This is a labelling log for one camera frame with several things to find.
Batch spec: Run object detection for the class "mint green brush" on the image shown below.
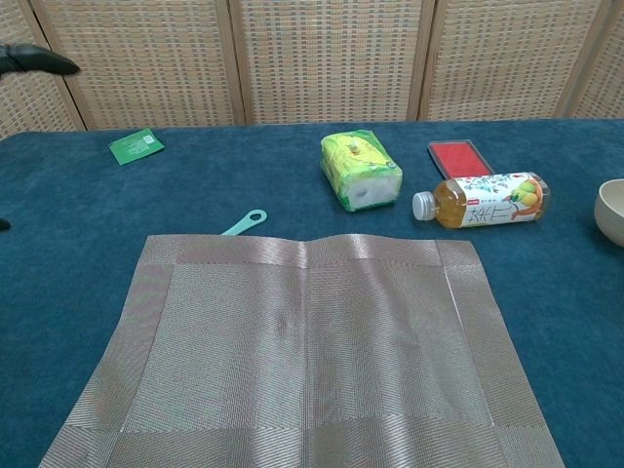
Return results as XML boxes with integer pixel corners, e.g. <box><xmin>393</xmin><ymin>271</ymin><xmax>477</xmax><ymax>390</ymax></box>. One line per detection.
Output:
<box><xmin>219</xmin><ymin>209</ymin><xmax>268</xmax><ymax>238</ymax></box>

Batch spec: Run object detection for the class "woven wooden folding screen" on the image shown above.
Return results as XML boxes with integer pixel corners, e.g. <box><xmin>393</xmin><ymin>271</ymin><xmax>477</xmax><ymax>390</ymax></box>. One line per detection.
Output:
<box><xmin>0</xmin><ymin>0</ymin><xmax>624</xmax><ymax>141</ymax></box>

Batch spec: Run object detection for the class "blue table cloth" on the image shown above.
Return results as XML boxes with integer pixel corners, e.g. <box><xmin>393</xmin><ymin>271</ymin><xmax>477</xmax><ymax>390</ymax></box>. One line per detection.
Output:
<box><xmin>0</xmin><ymin>119</ymin><xmax>624</xmax><ymax>468</ymax></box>

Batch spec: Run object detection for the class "red ink pad case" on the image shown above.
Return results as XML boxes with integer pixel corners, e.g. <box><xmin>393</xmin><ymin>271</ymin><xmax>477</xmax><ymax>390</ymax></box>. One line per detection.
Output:
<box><xmin>427</xmin><ymin>138</ymin><xmax>493</xmax><ymax>177</ymax></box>

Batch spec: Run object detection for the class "brown woven placemat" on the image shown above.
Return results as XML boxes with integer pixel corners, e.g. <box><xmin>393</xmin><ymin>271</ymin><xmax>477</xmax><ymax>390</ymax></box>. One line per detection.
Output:
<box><xmin>37</xmin><ymin>233</ymin><xmax>566</xmax><ymax>468</ymax></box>

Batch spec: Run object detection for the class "white bowl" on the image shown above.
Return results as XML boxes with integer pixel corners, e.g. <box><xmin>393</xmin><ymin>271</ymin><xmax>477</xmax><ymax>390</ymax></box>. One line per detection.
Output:
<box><xmin>593</xmin><ymin>178</ymin><xmax>624</xmax><ymax>243</ymax></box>

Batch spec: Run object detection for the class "green square sachet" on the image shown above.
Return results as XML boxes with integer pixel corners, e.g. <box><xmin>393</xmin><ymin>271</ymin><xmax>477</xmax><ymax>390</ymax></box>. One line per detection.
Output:
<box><xmin>107</xmin><ymin>127</ymin><xmax>165</xmax><ymax>167</ymax></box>

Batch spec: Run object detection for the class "yellow green tissue pack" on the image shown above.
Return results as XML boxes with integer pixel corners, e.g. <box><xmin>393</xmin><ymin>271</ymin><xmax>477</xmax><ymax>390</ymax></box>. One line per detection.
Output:
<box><xmin>320</xmin><ymin>129</ymin><xmax>405</xmax><ymax>214</ymax></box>

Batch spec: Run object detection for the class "tea bottle with label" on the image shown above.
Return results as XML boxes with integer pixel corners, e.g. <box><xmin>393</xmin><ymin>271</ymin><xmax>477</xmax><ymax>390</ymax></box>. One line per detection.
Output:
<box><xmin>411</xmin><ymin>170</ymin><xmax>553</xmax><ymax>230</ymax></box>

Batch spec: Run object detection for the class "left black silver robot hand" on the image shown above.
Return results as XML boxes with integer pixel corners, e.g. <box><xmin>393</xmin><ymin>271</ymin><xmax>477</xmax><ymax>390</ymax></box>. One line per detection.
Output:
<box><xmin>0</xmin><ymin>42</ymin><xmax>82</xmax><ymax>231</ymax></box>

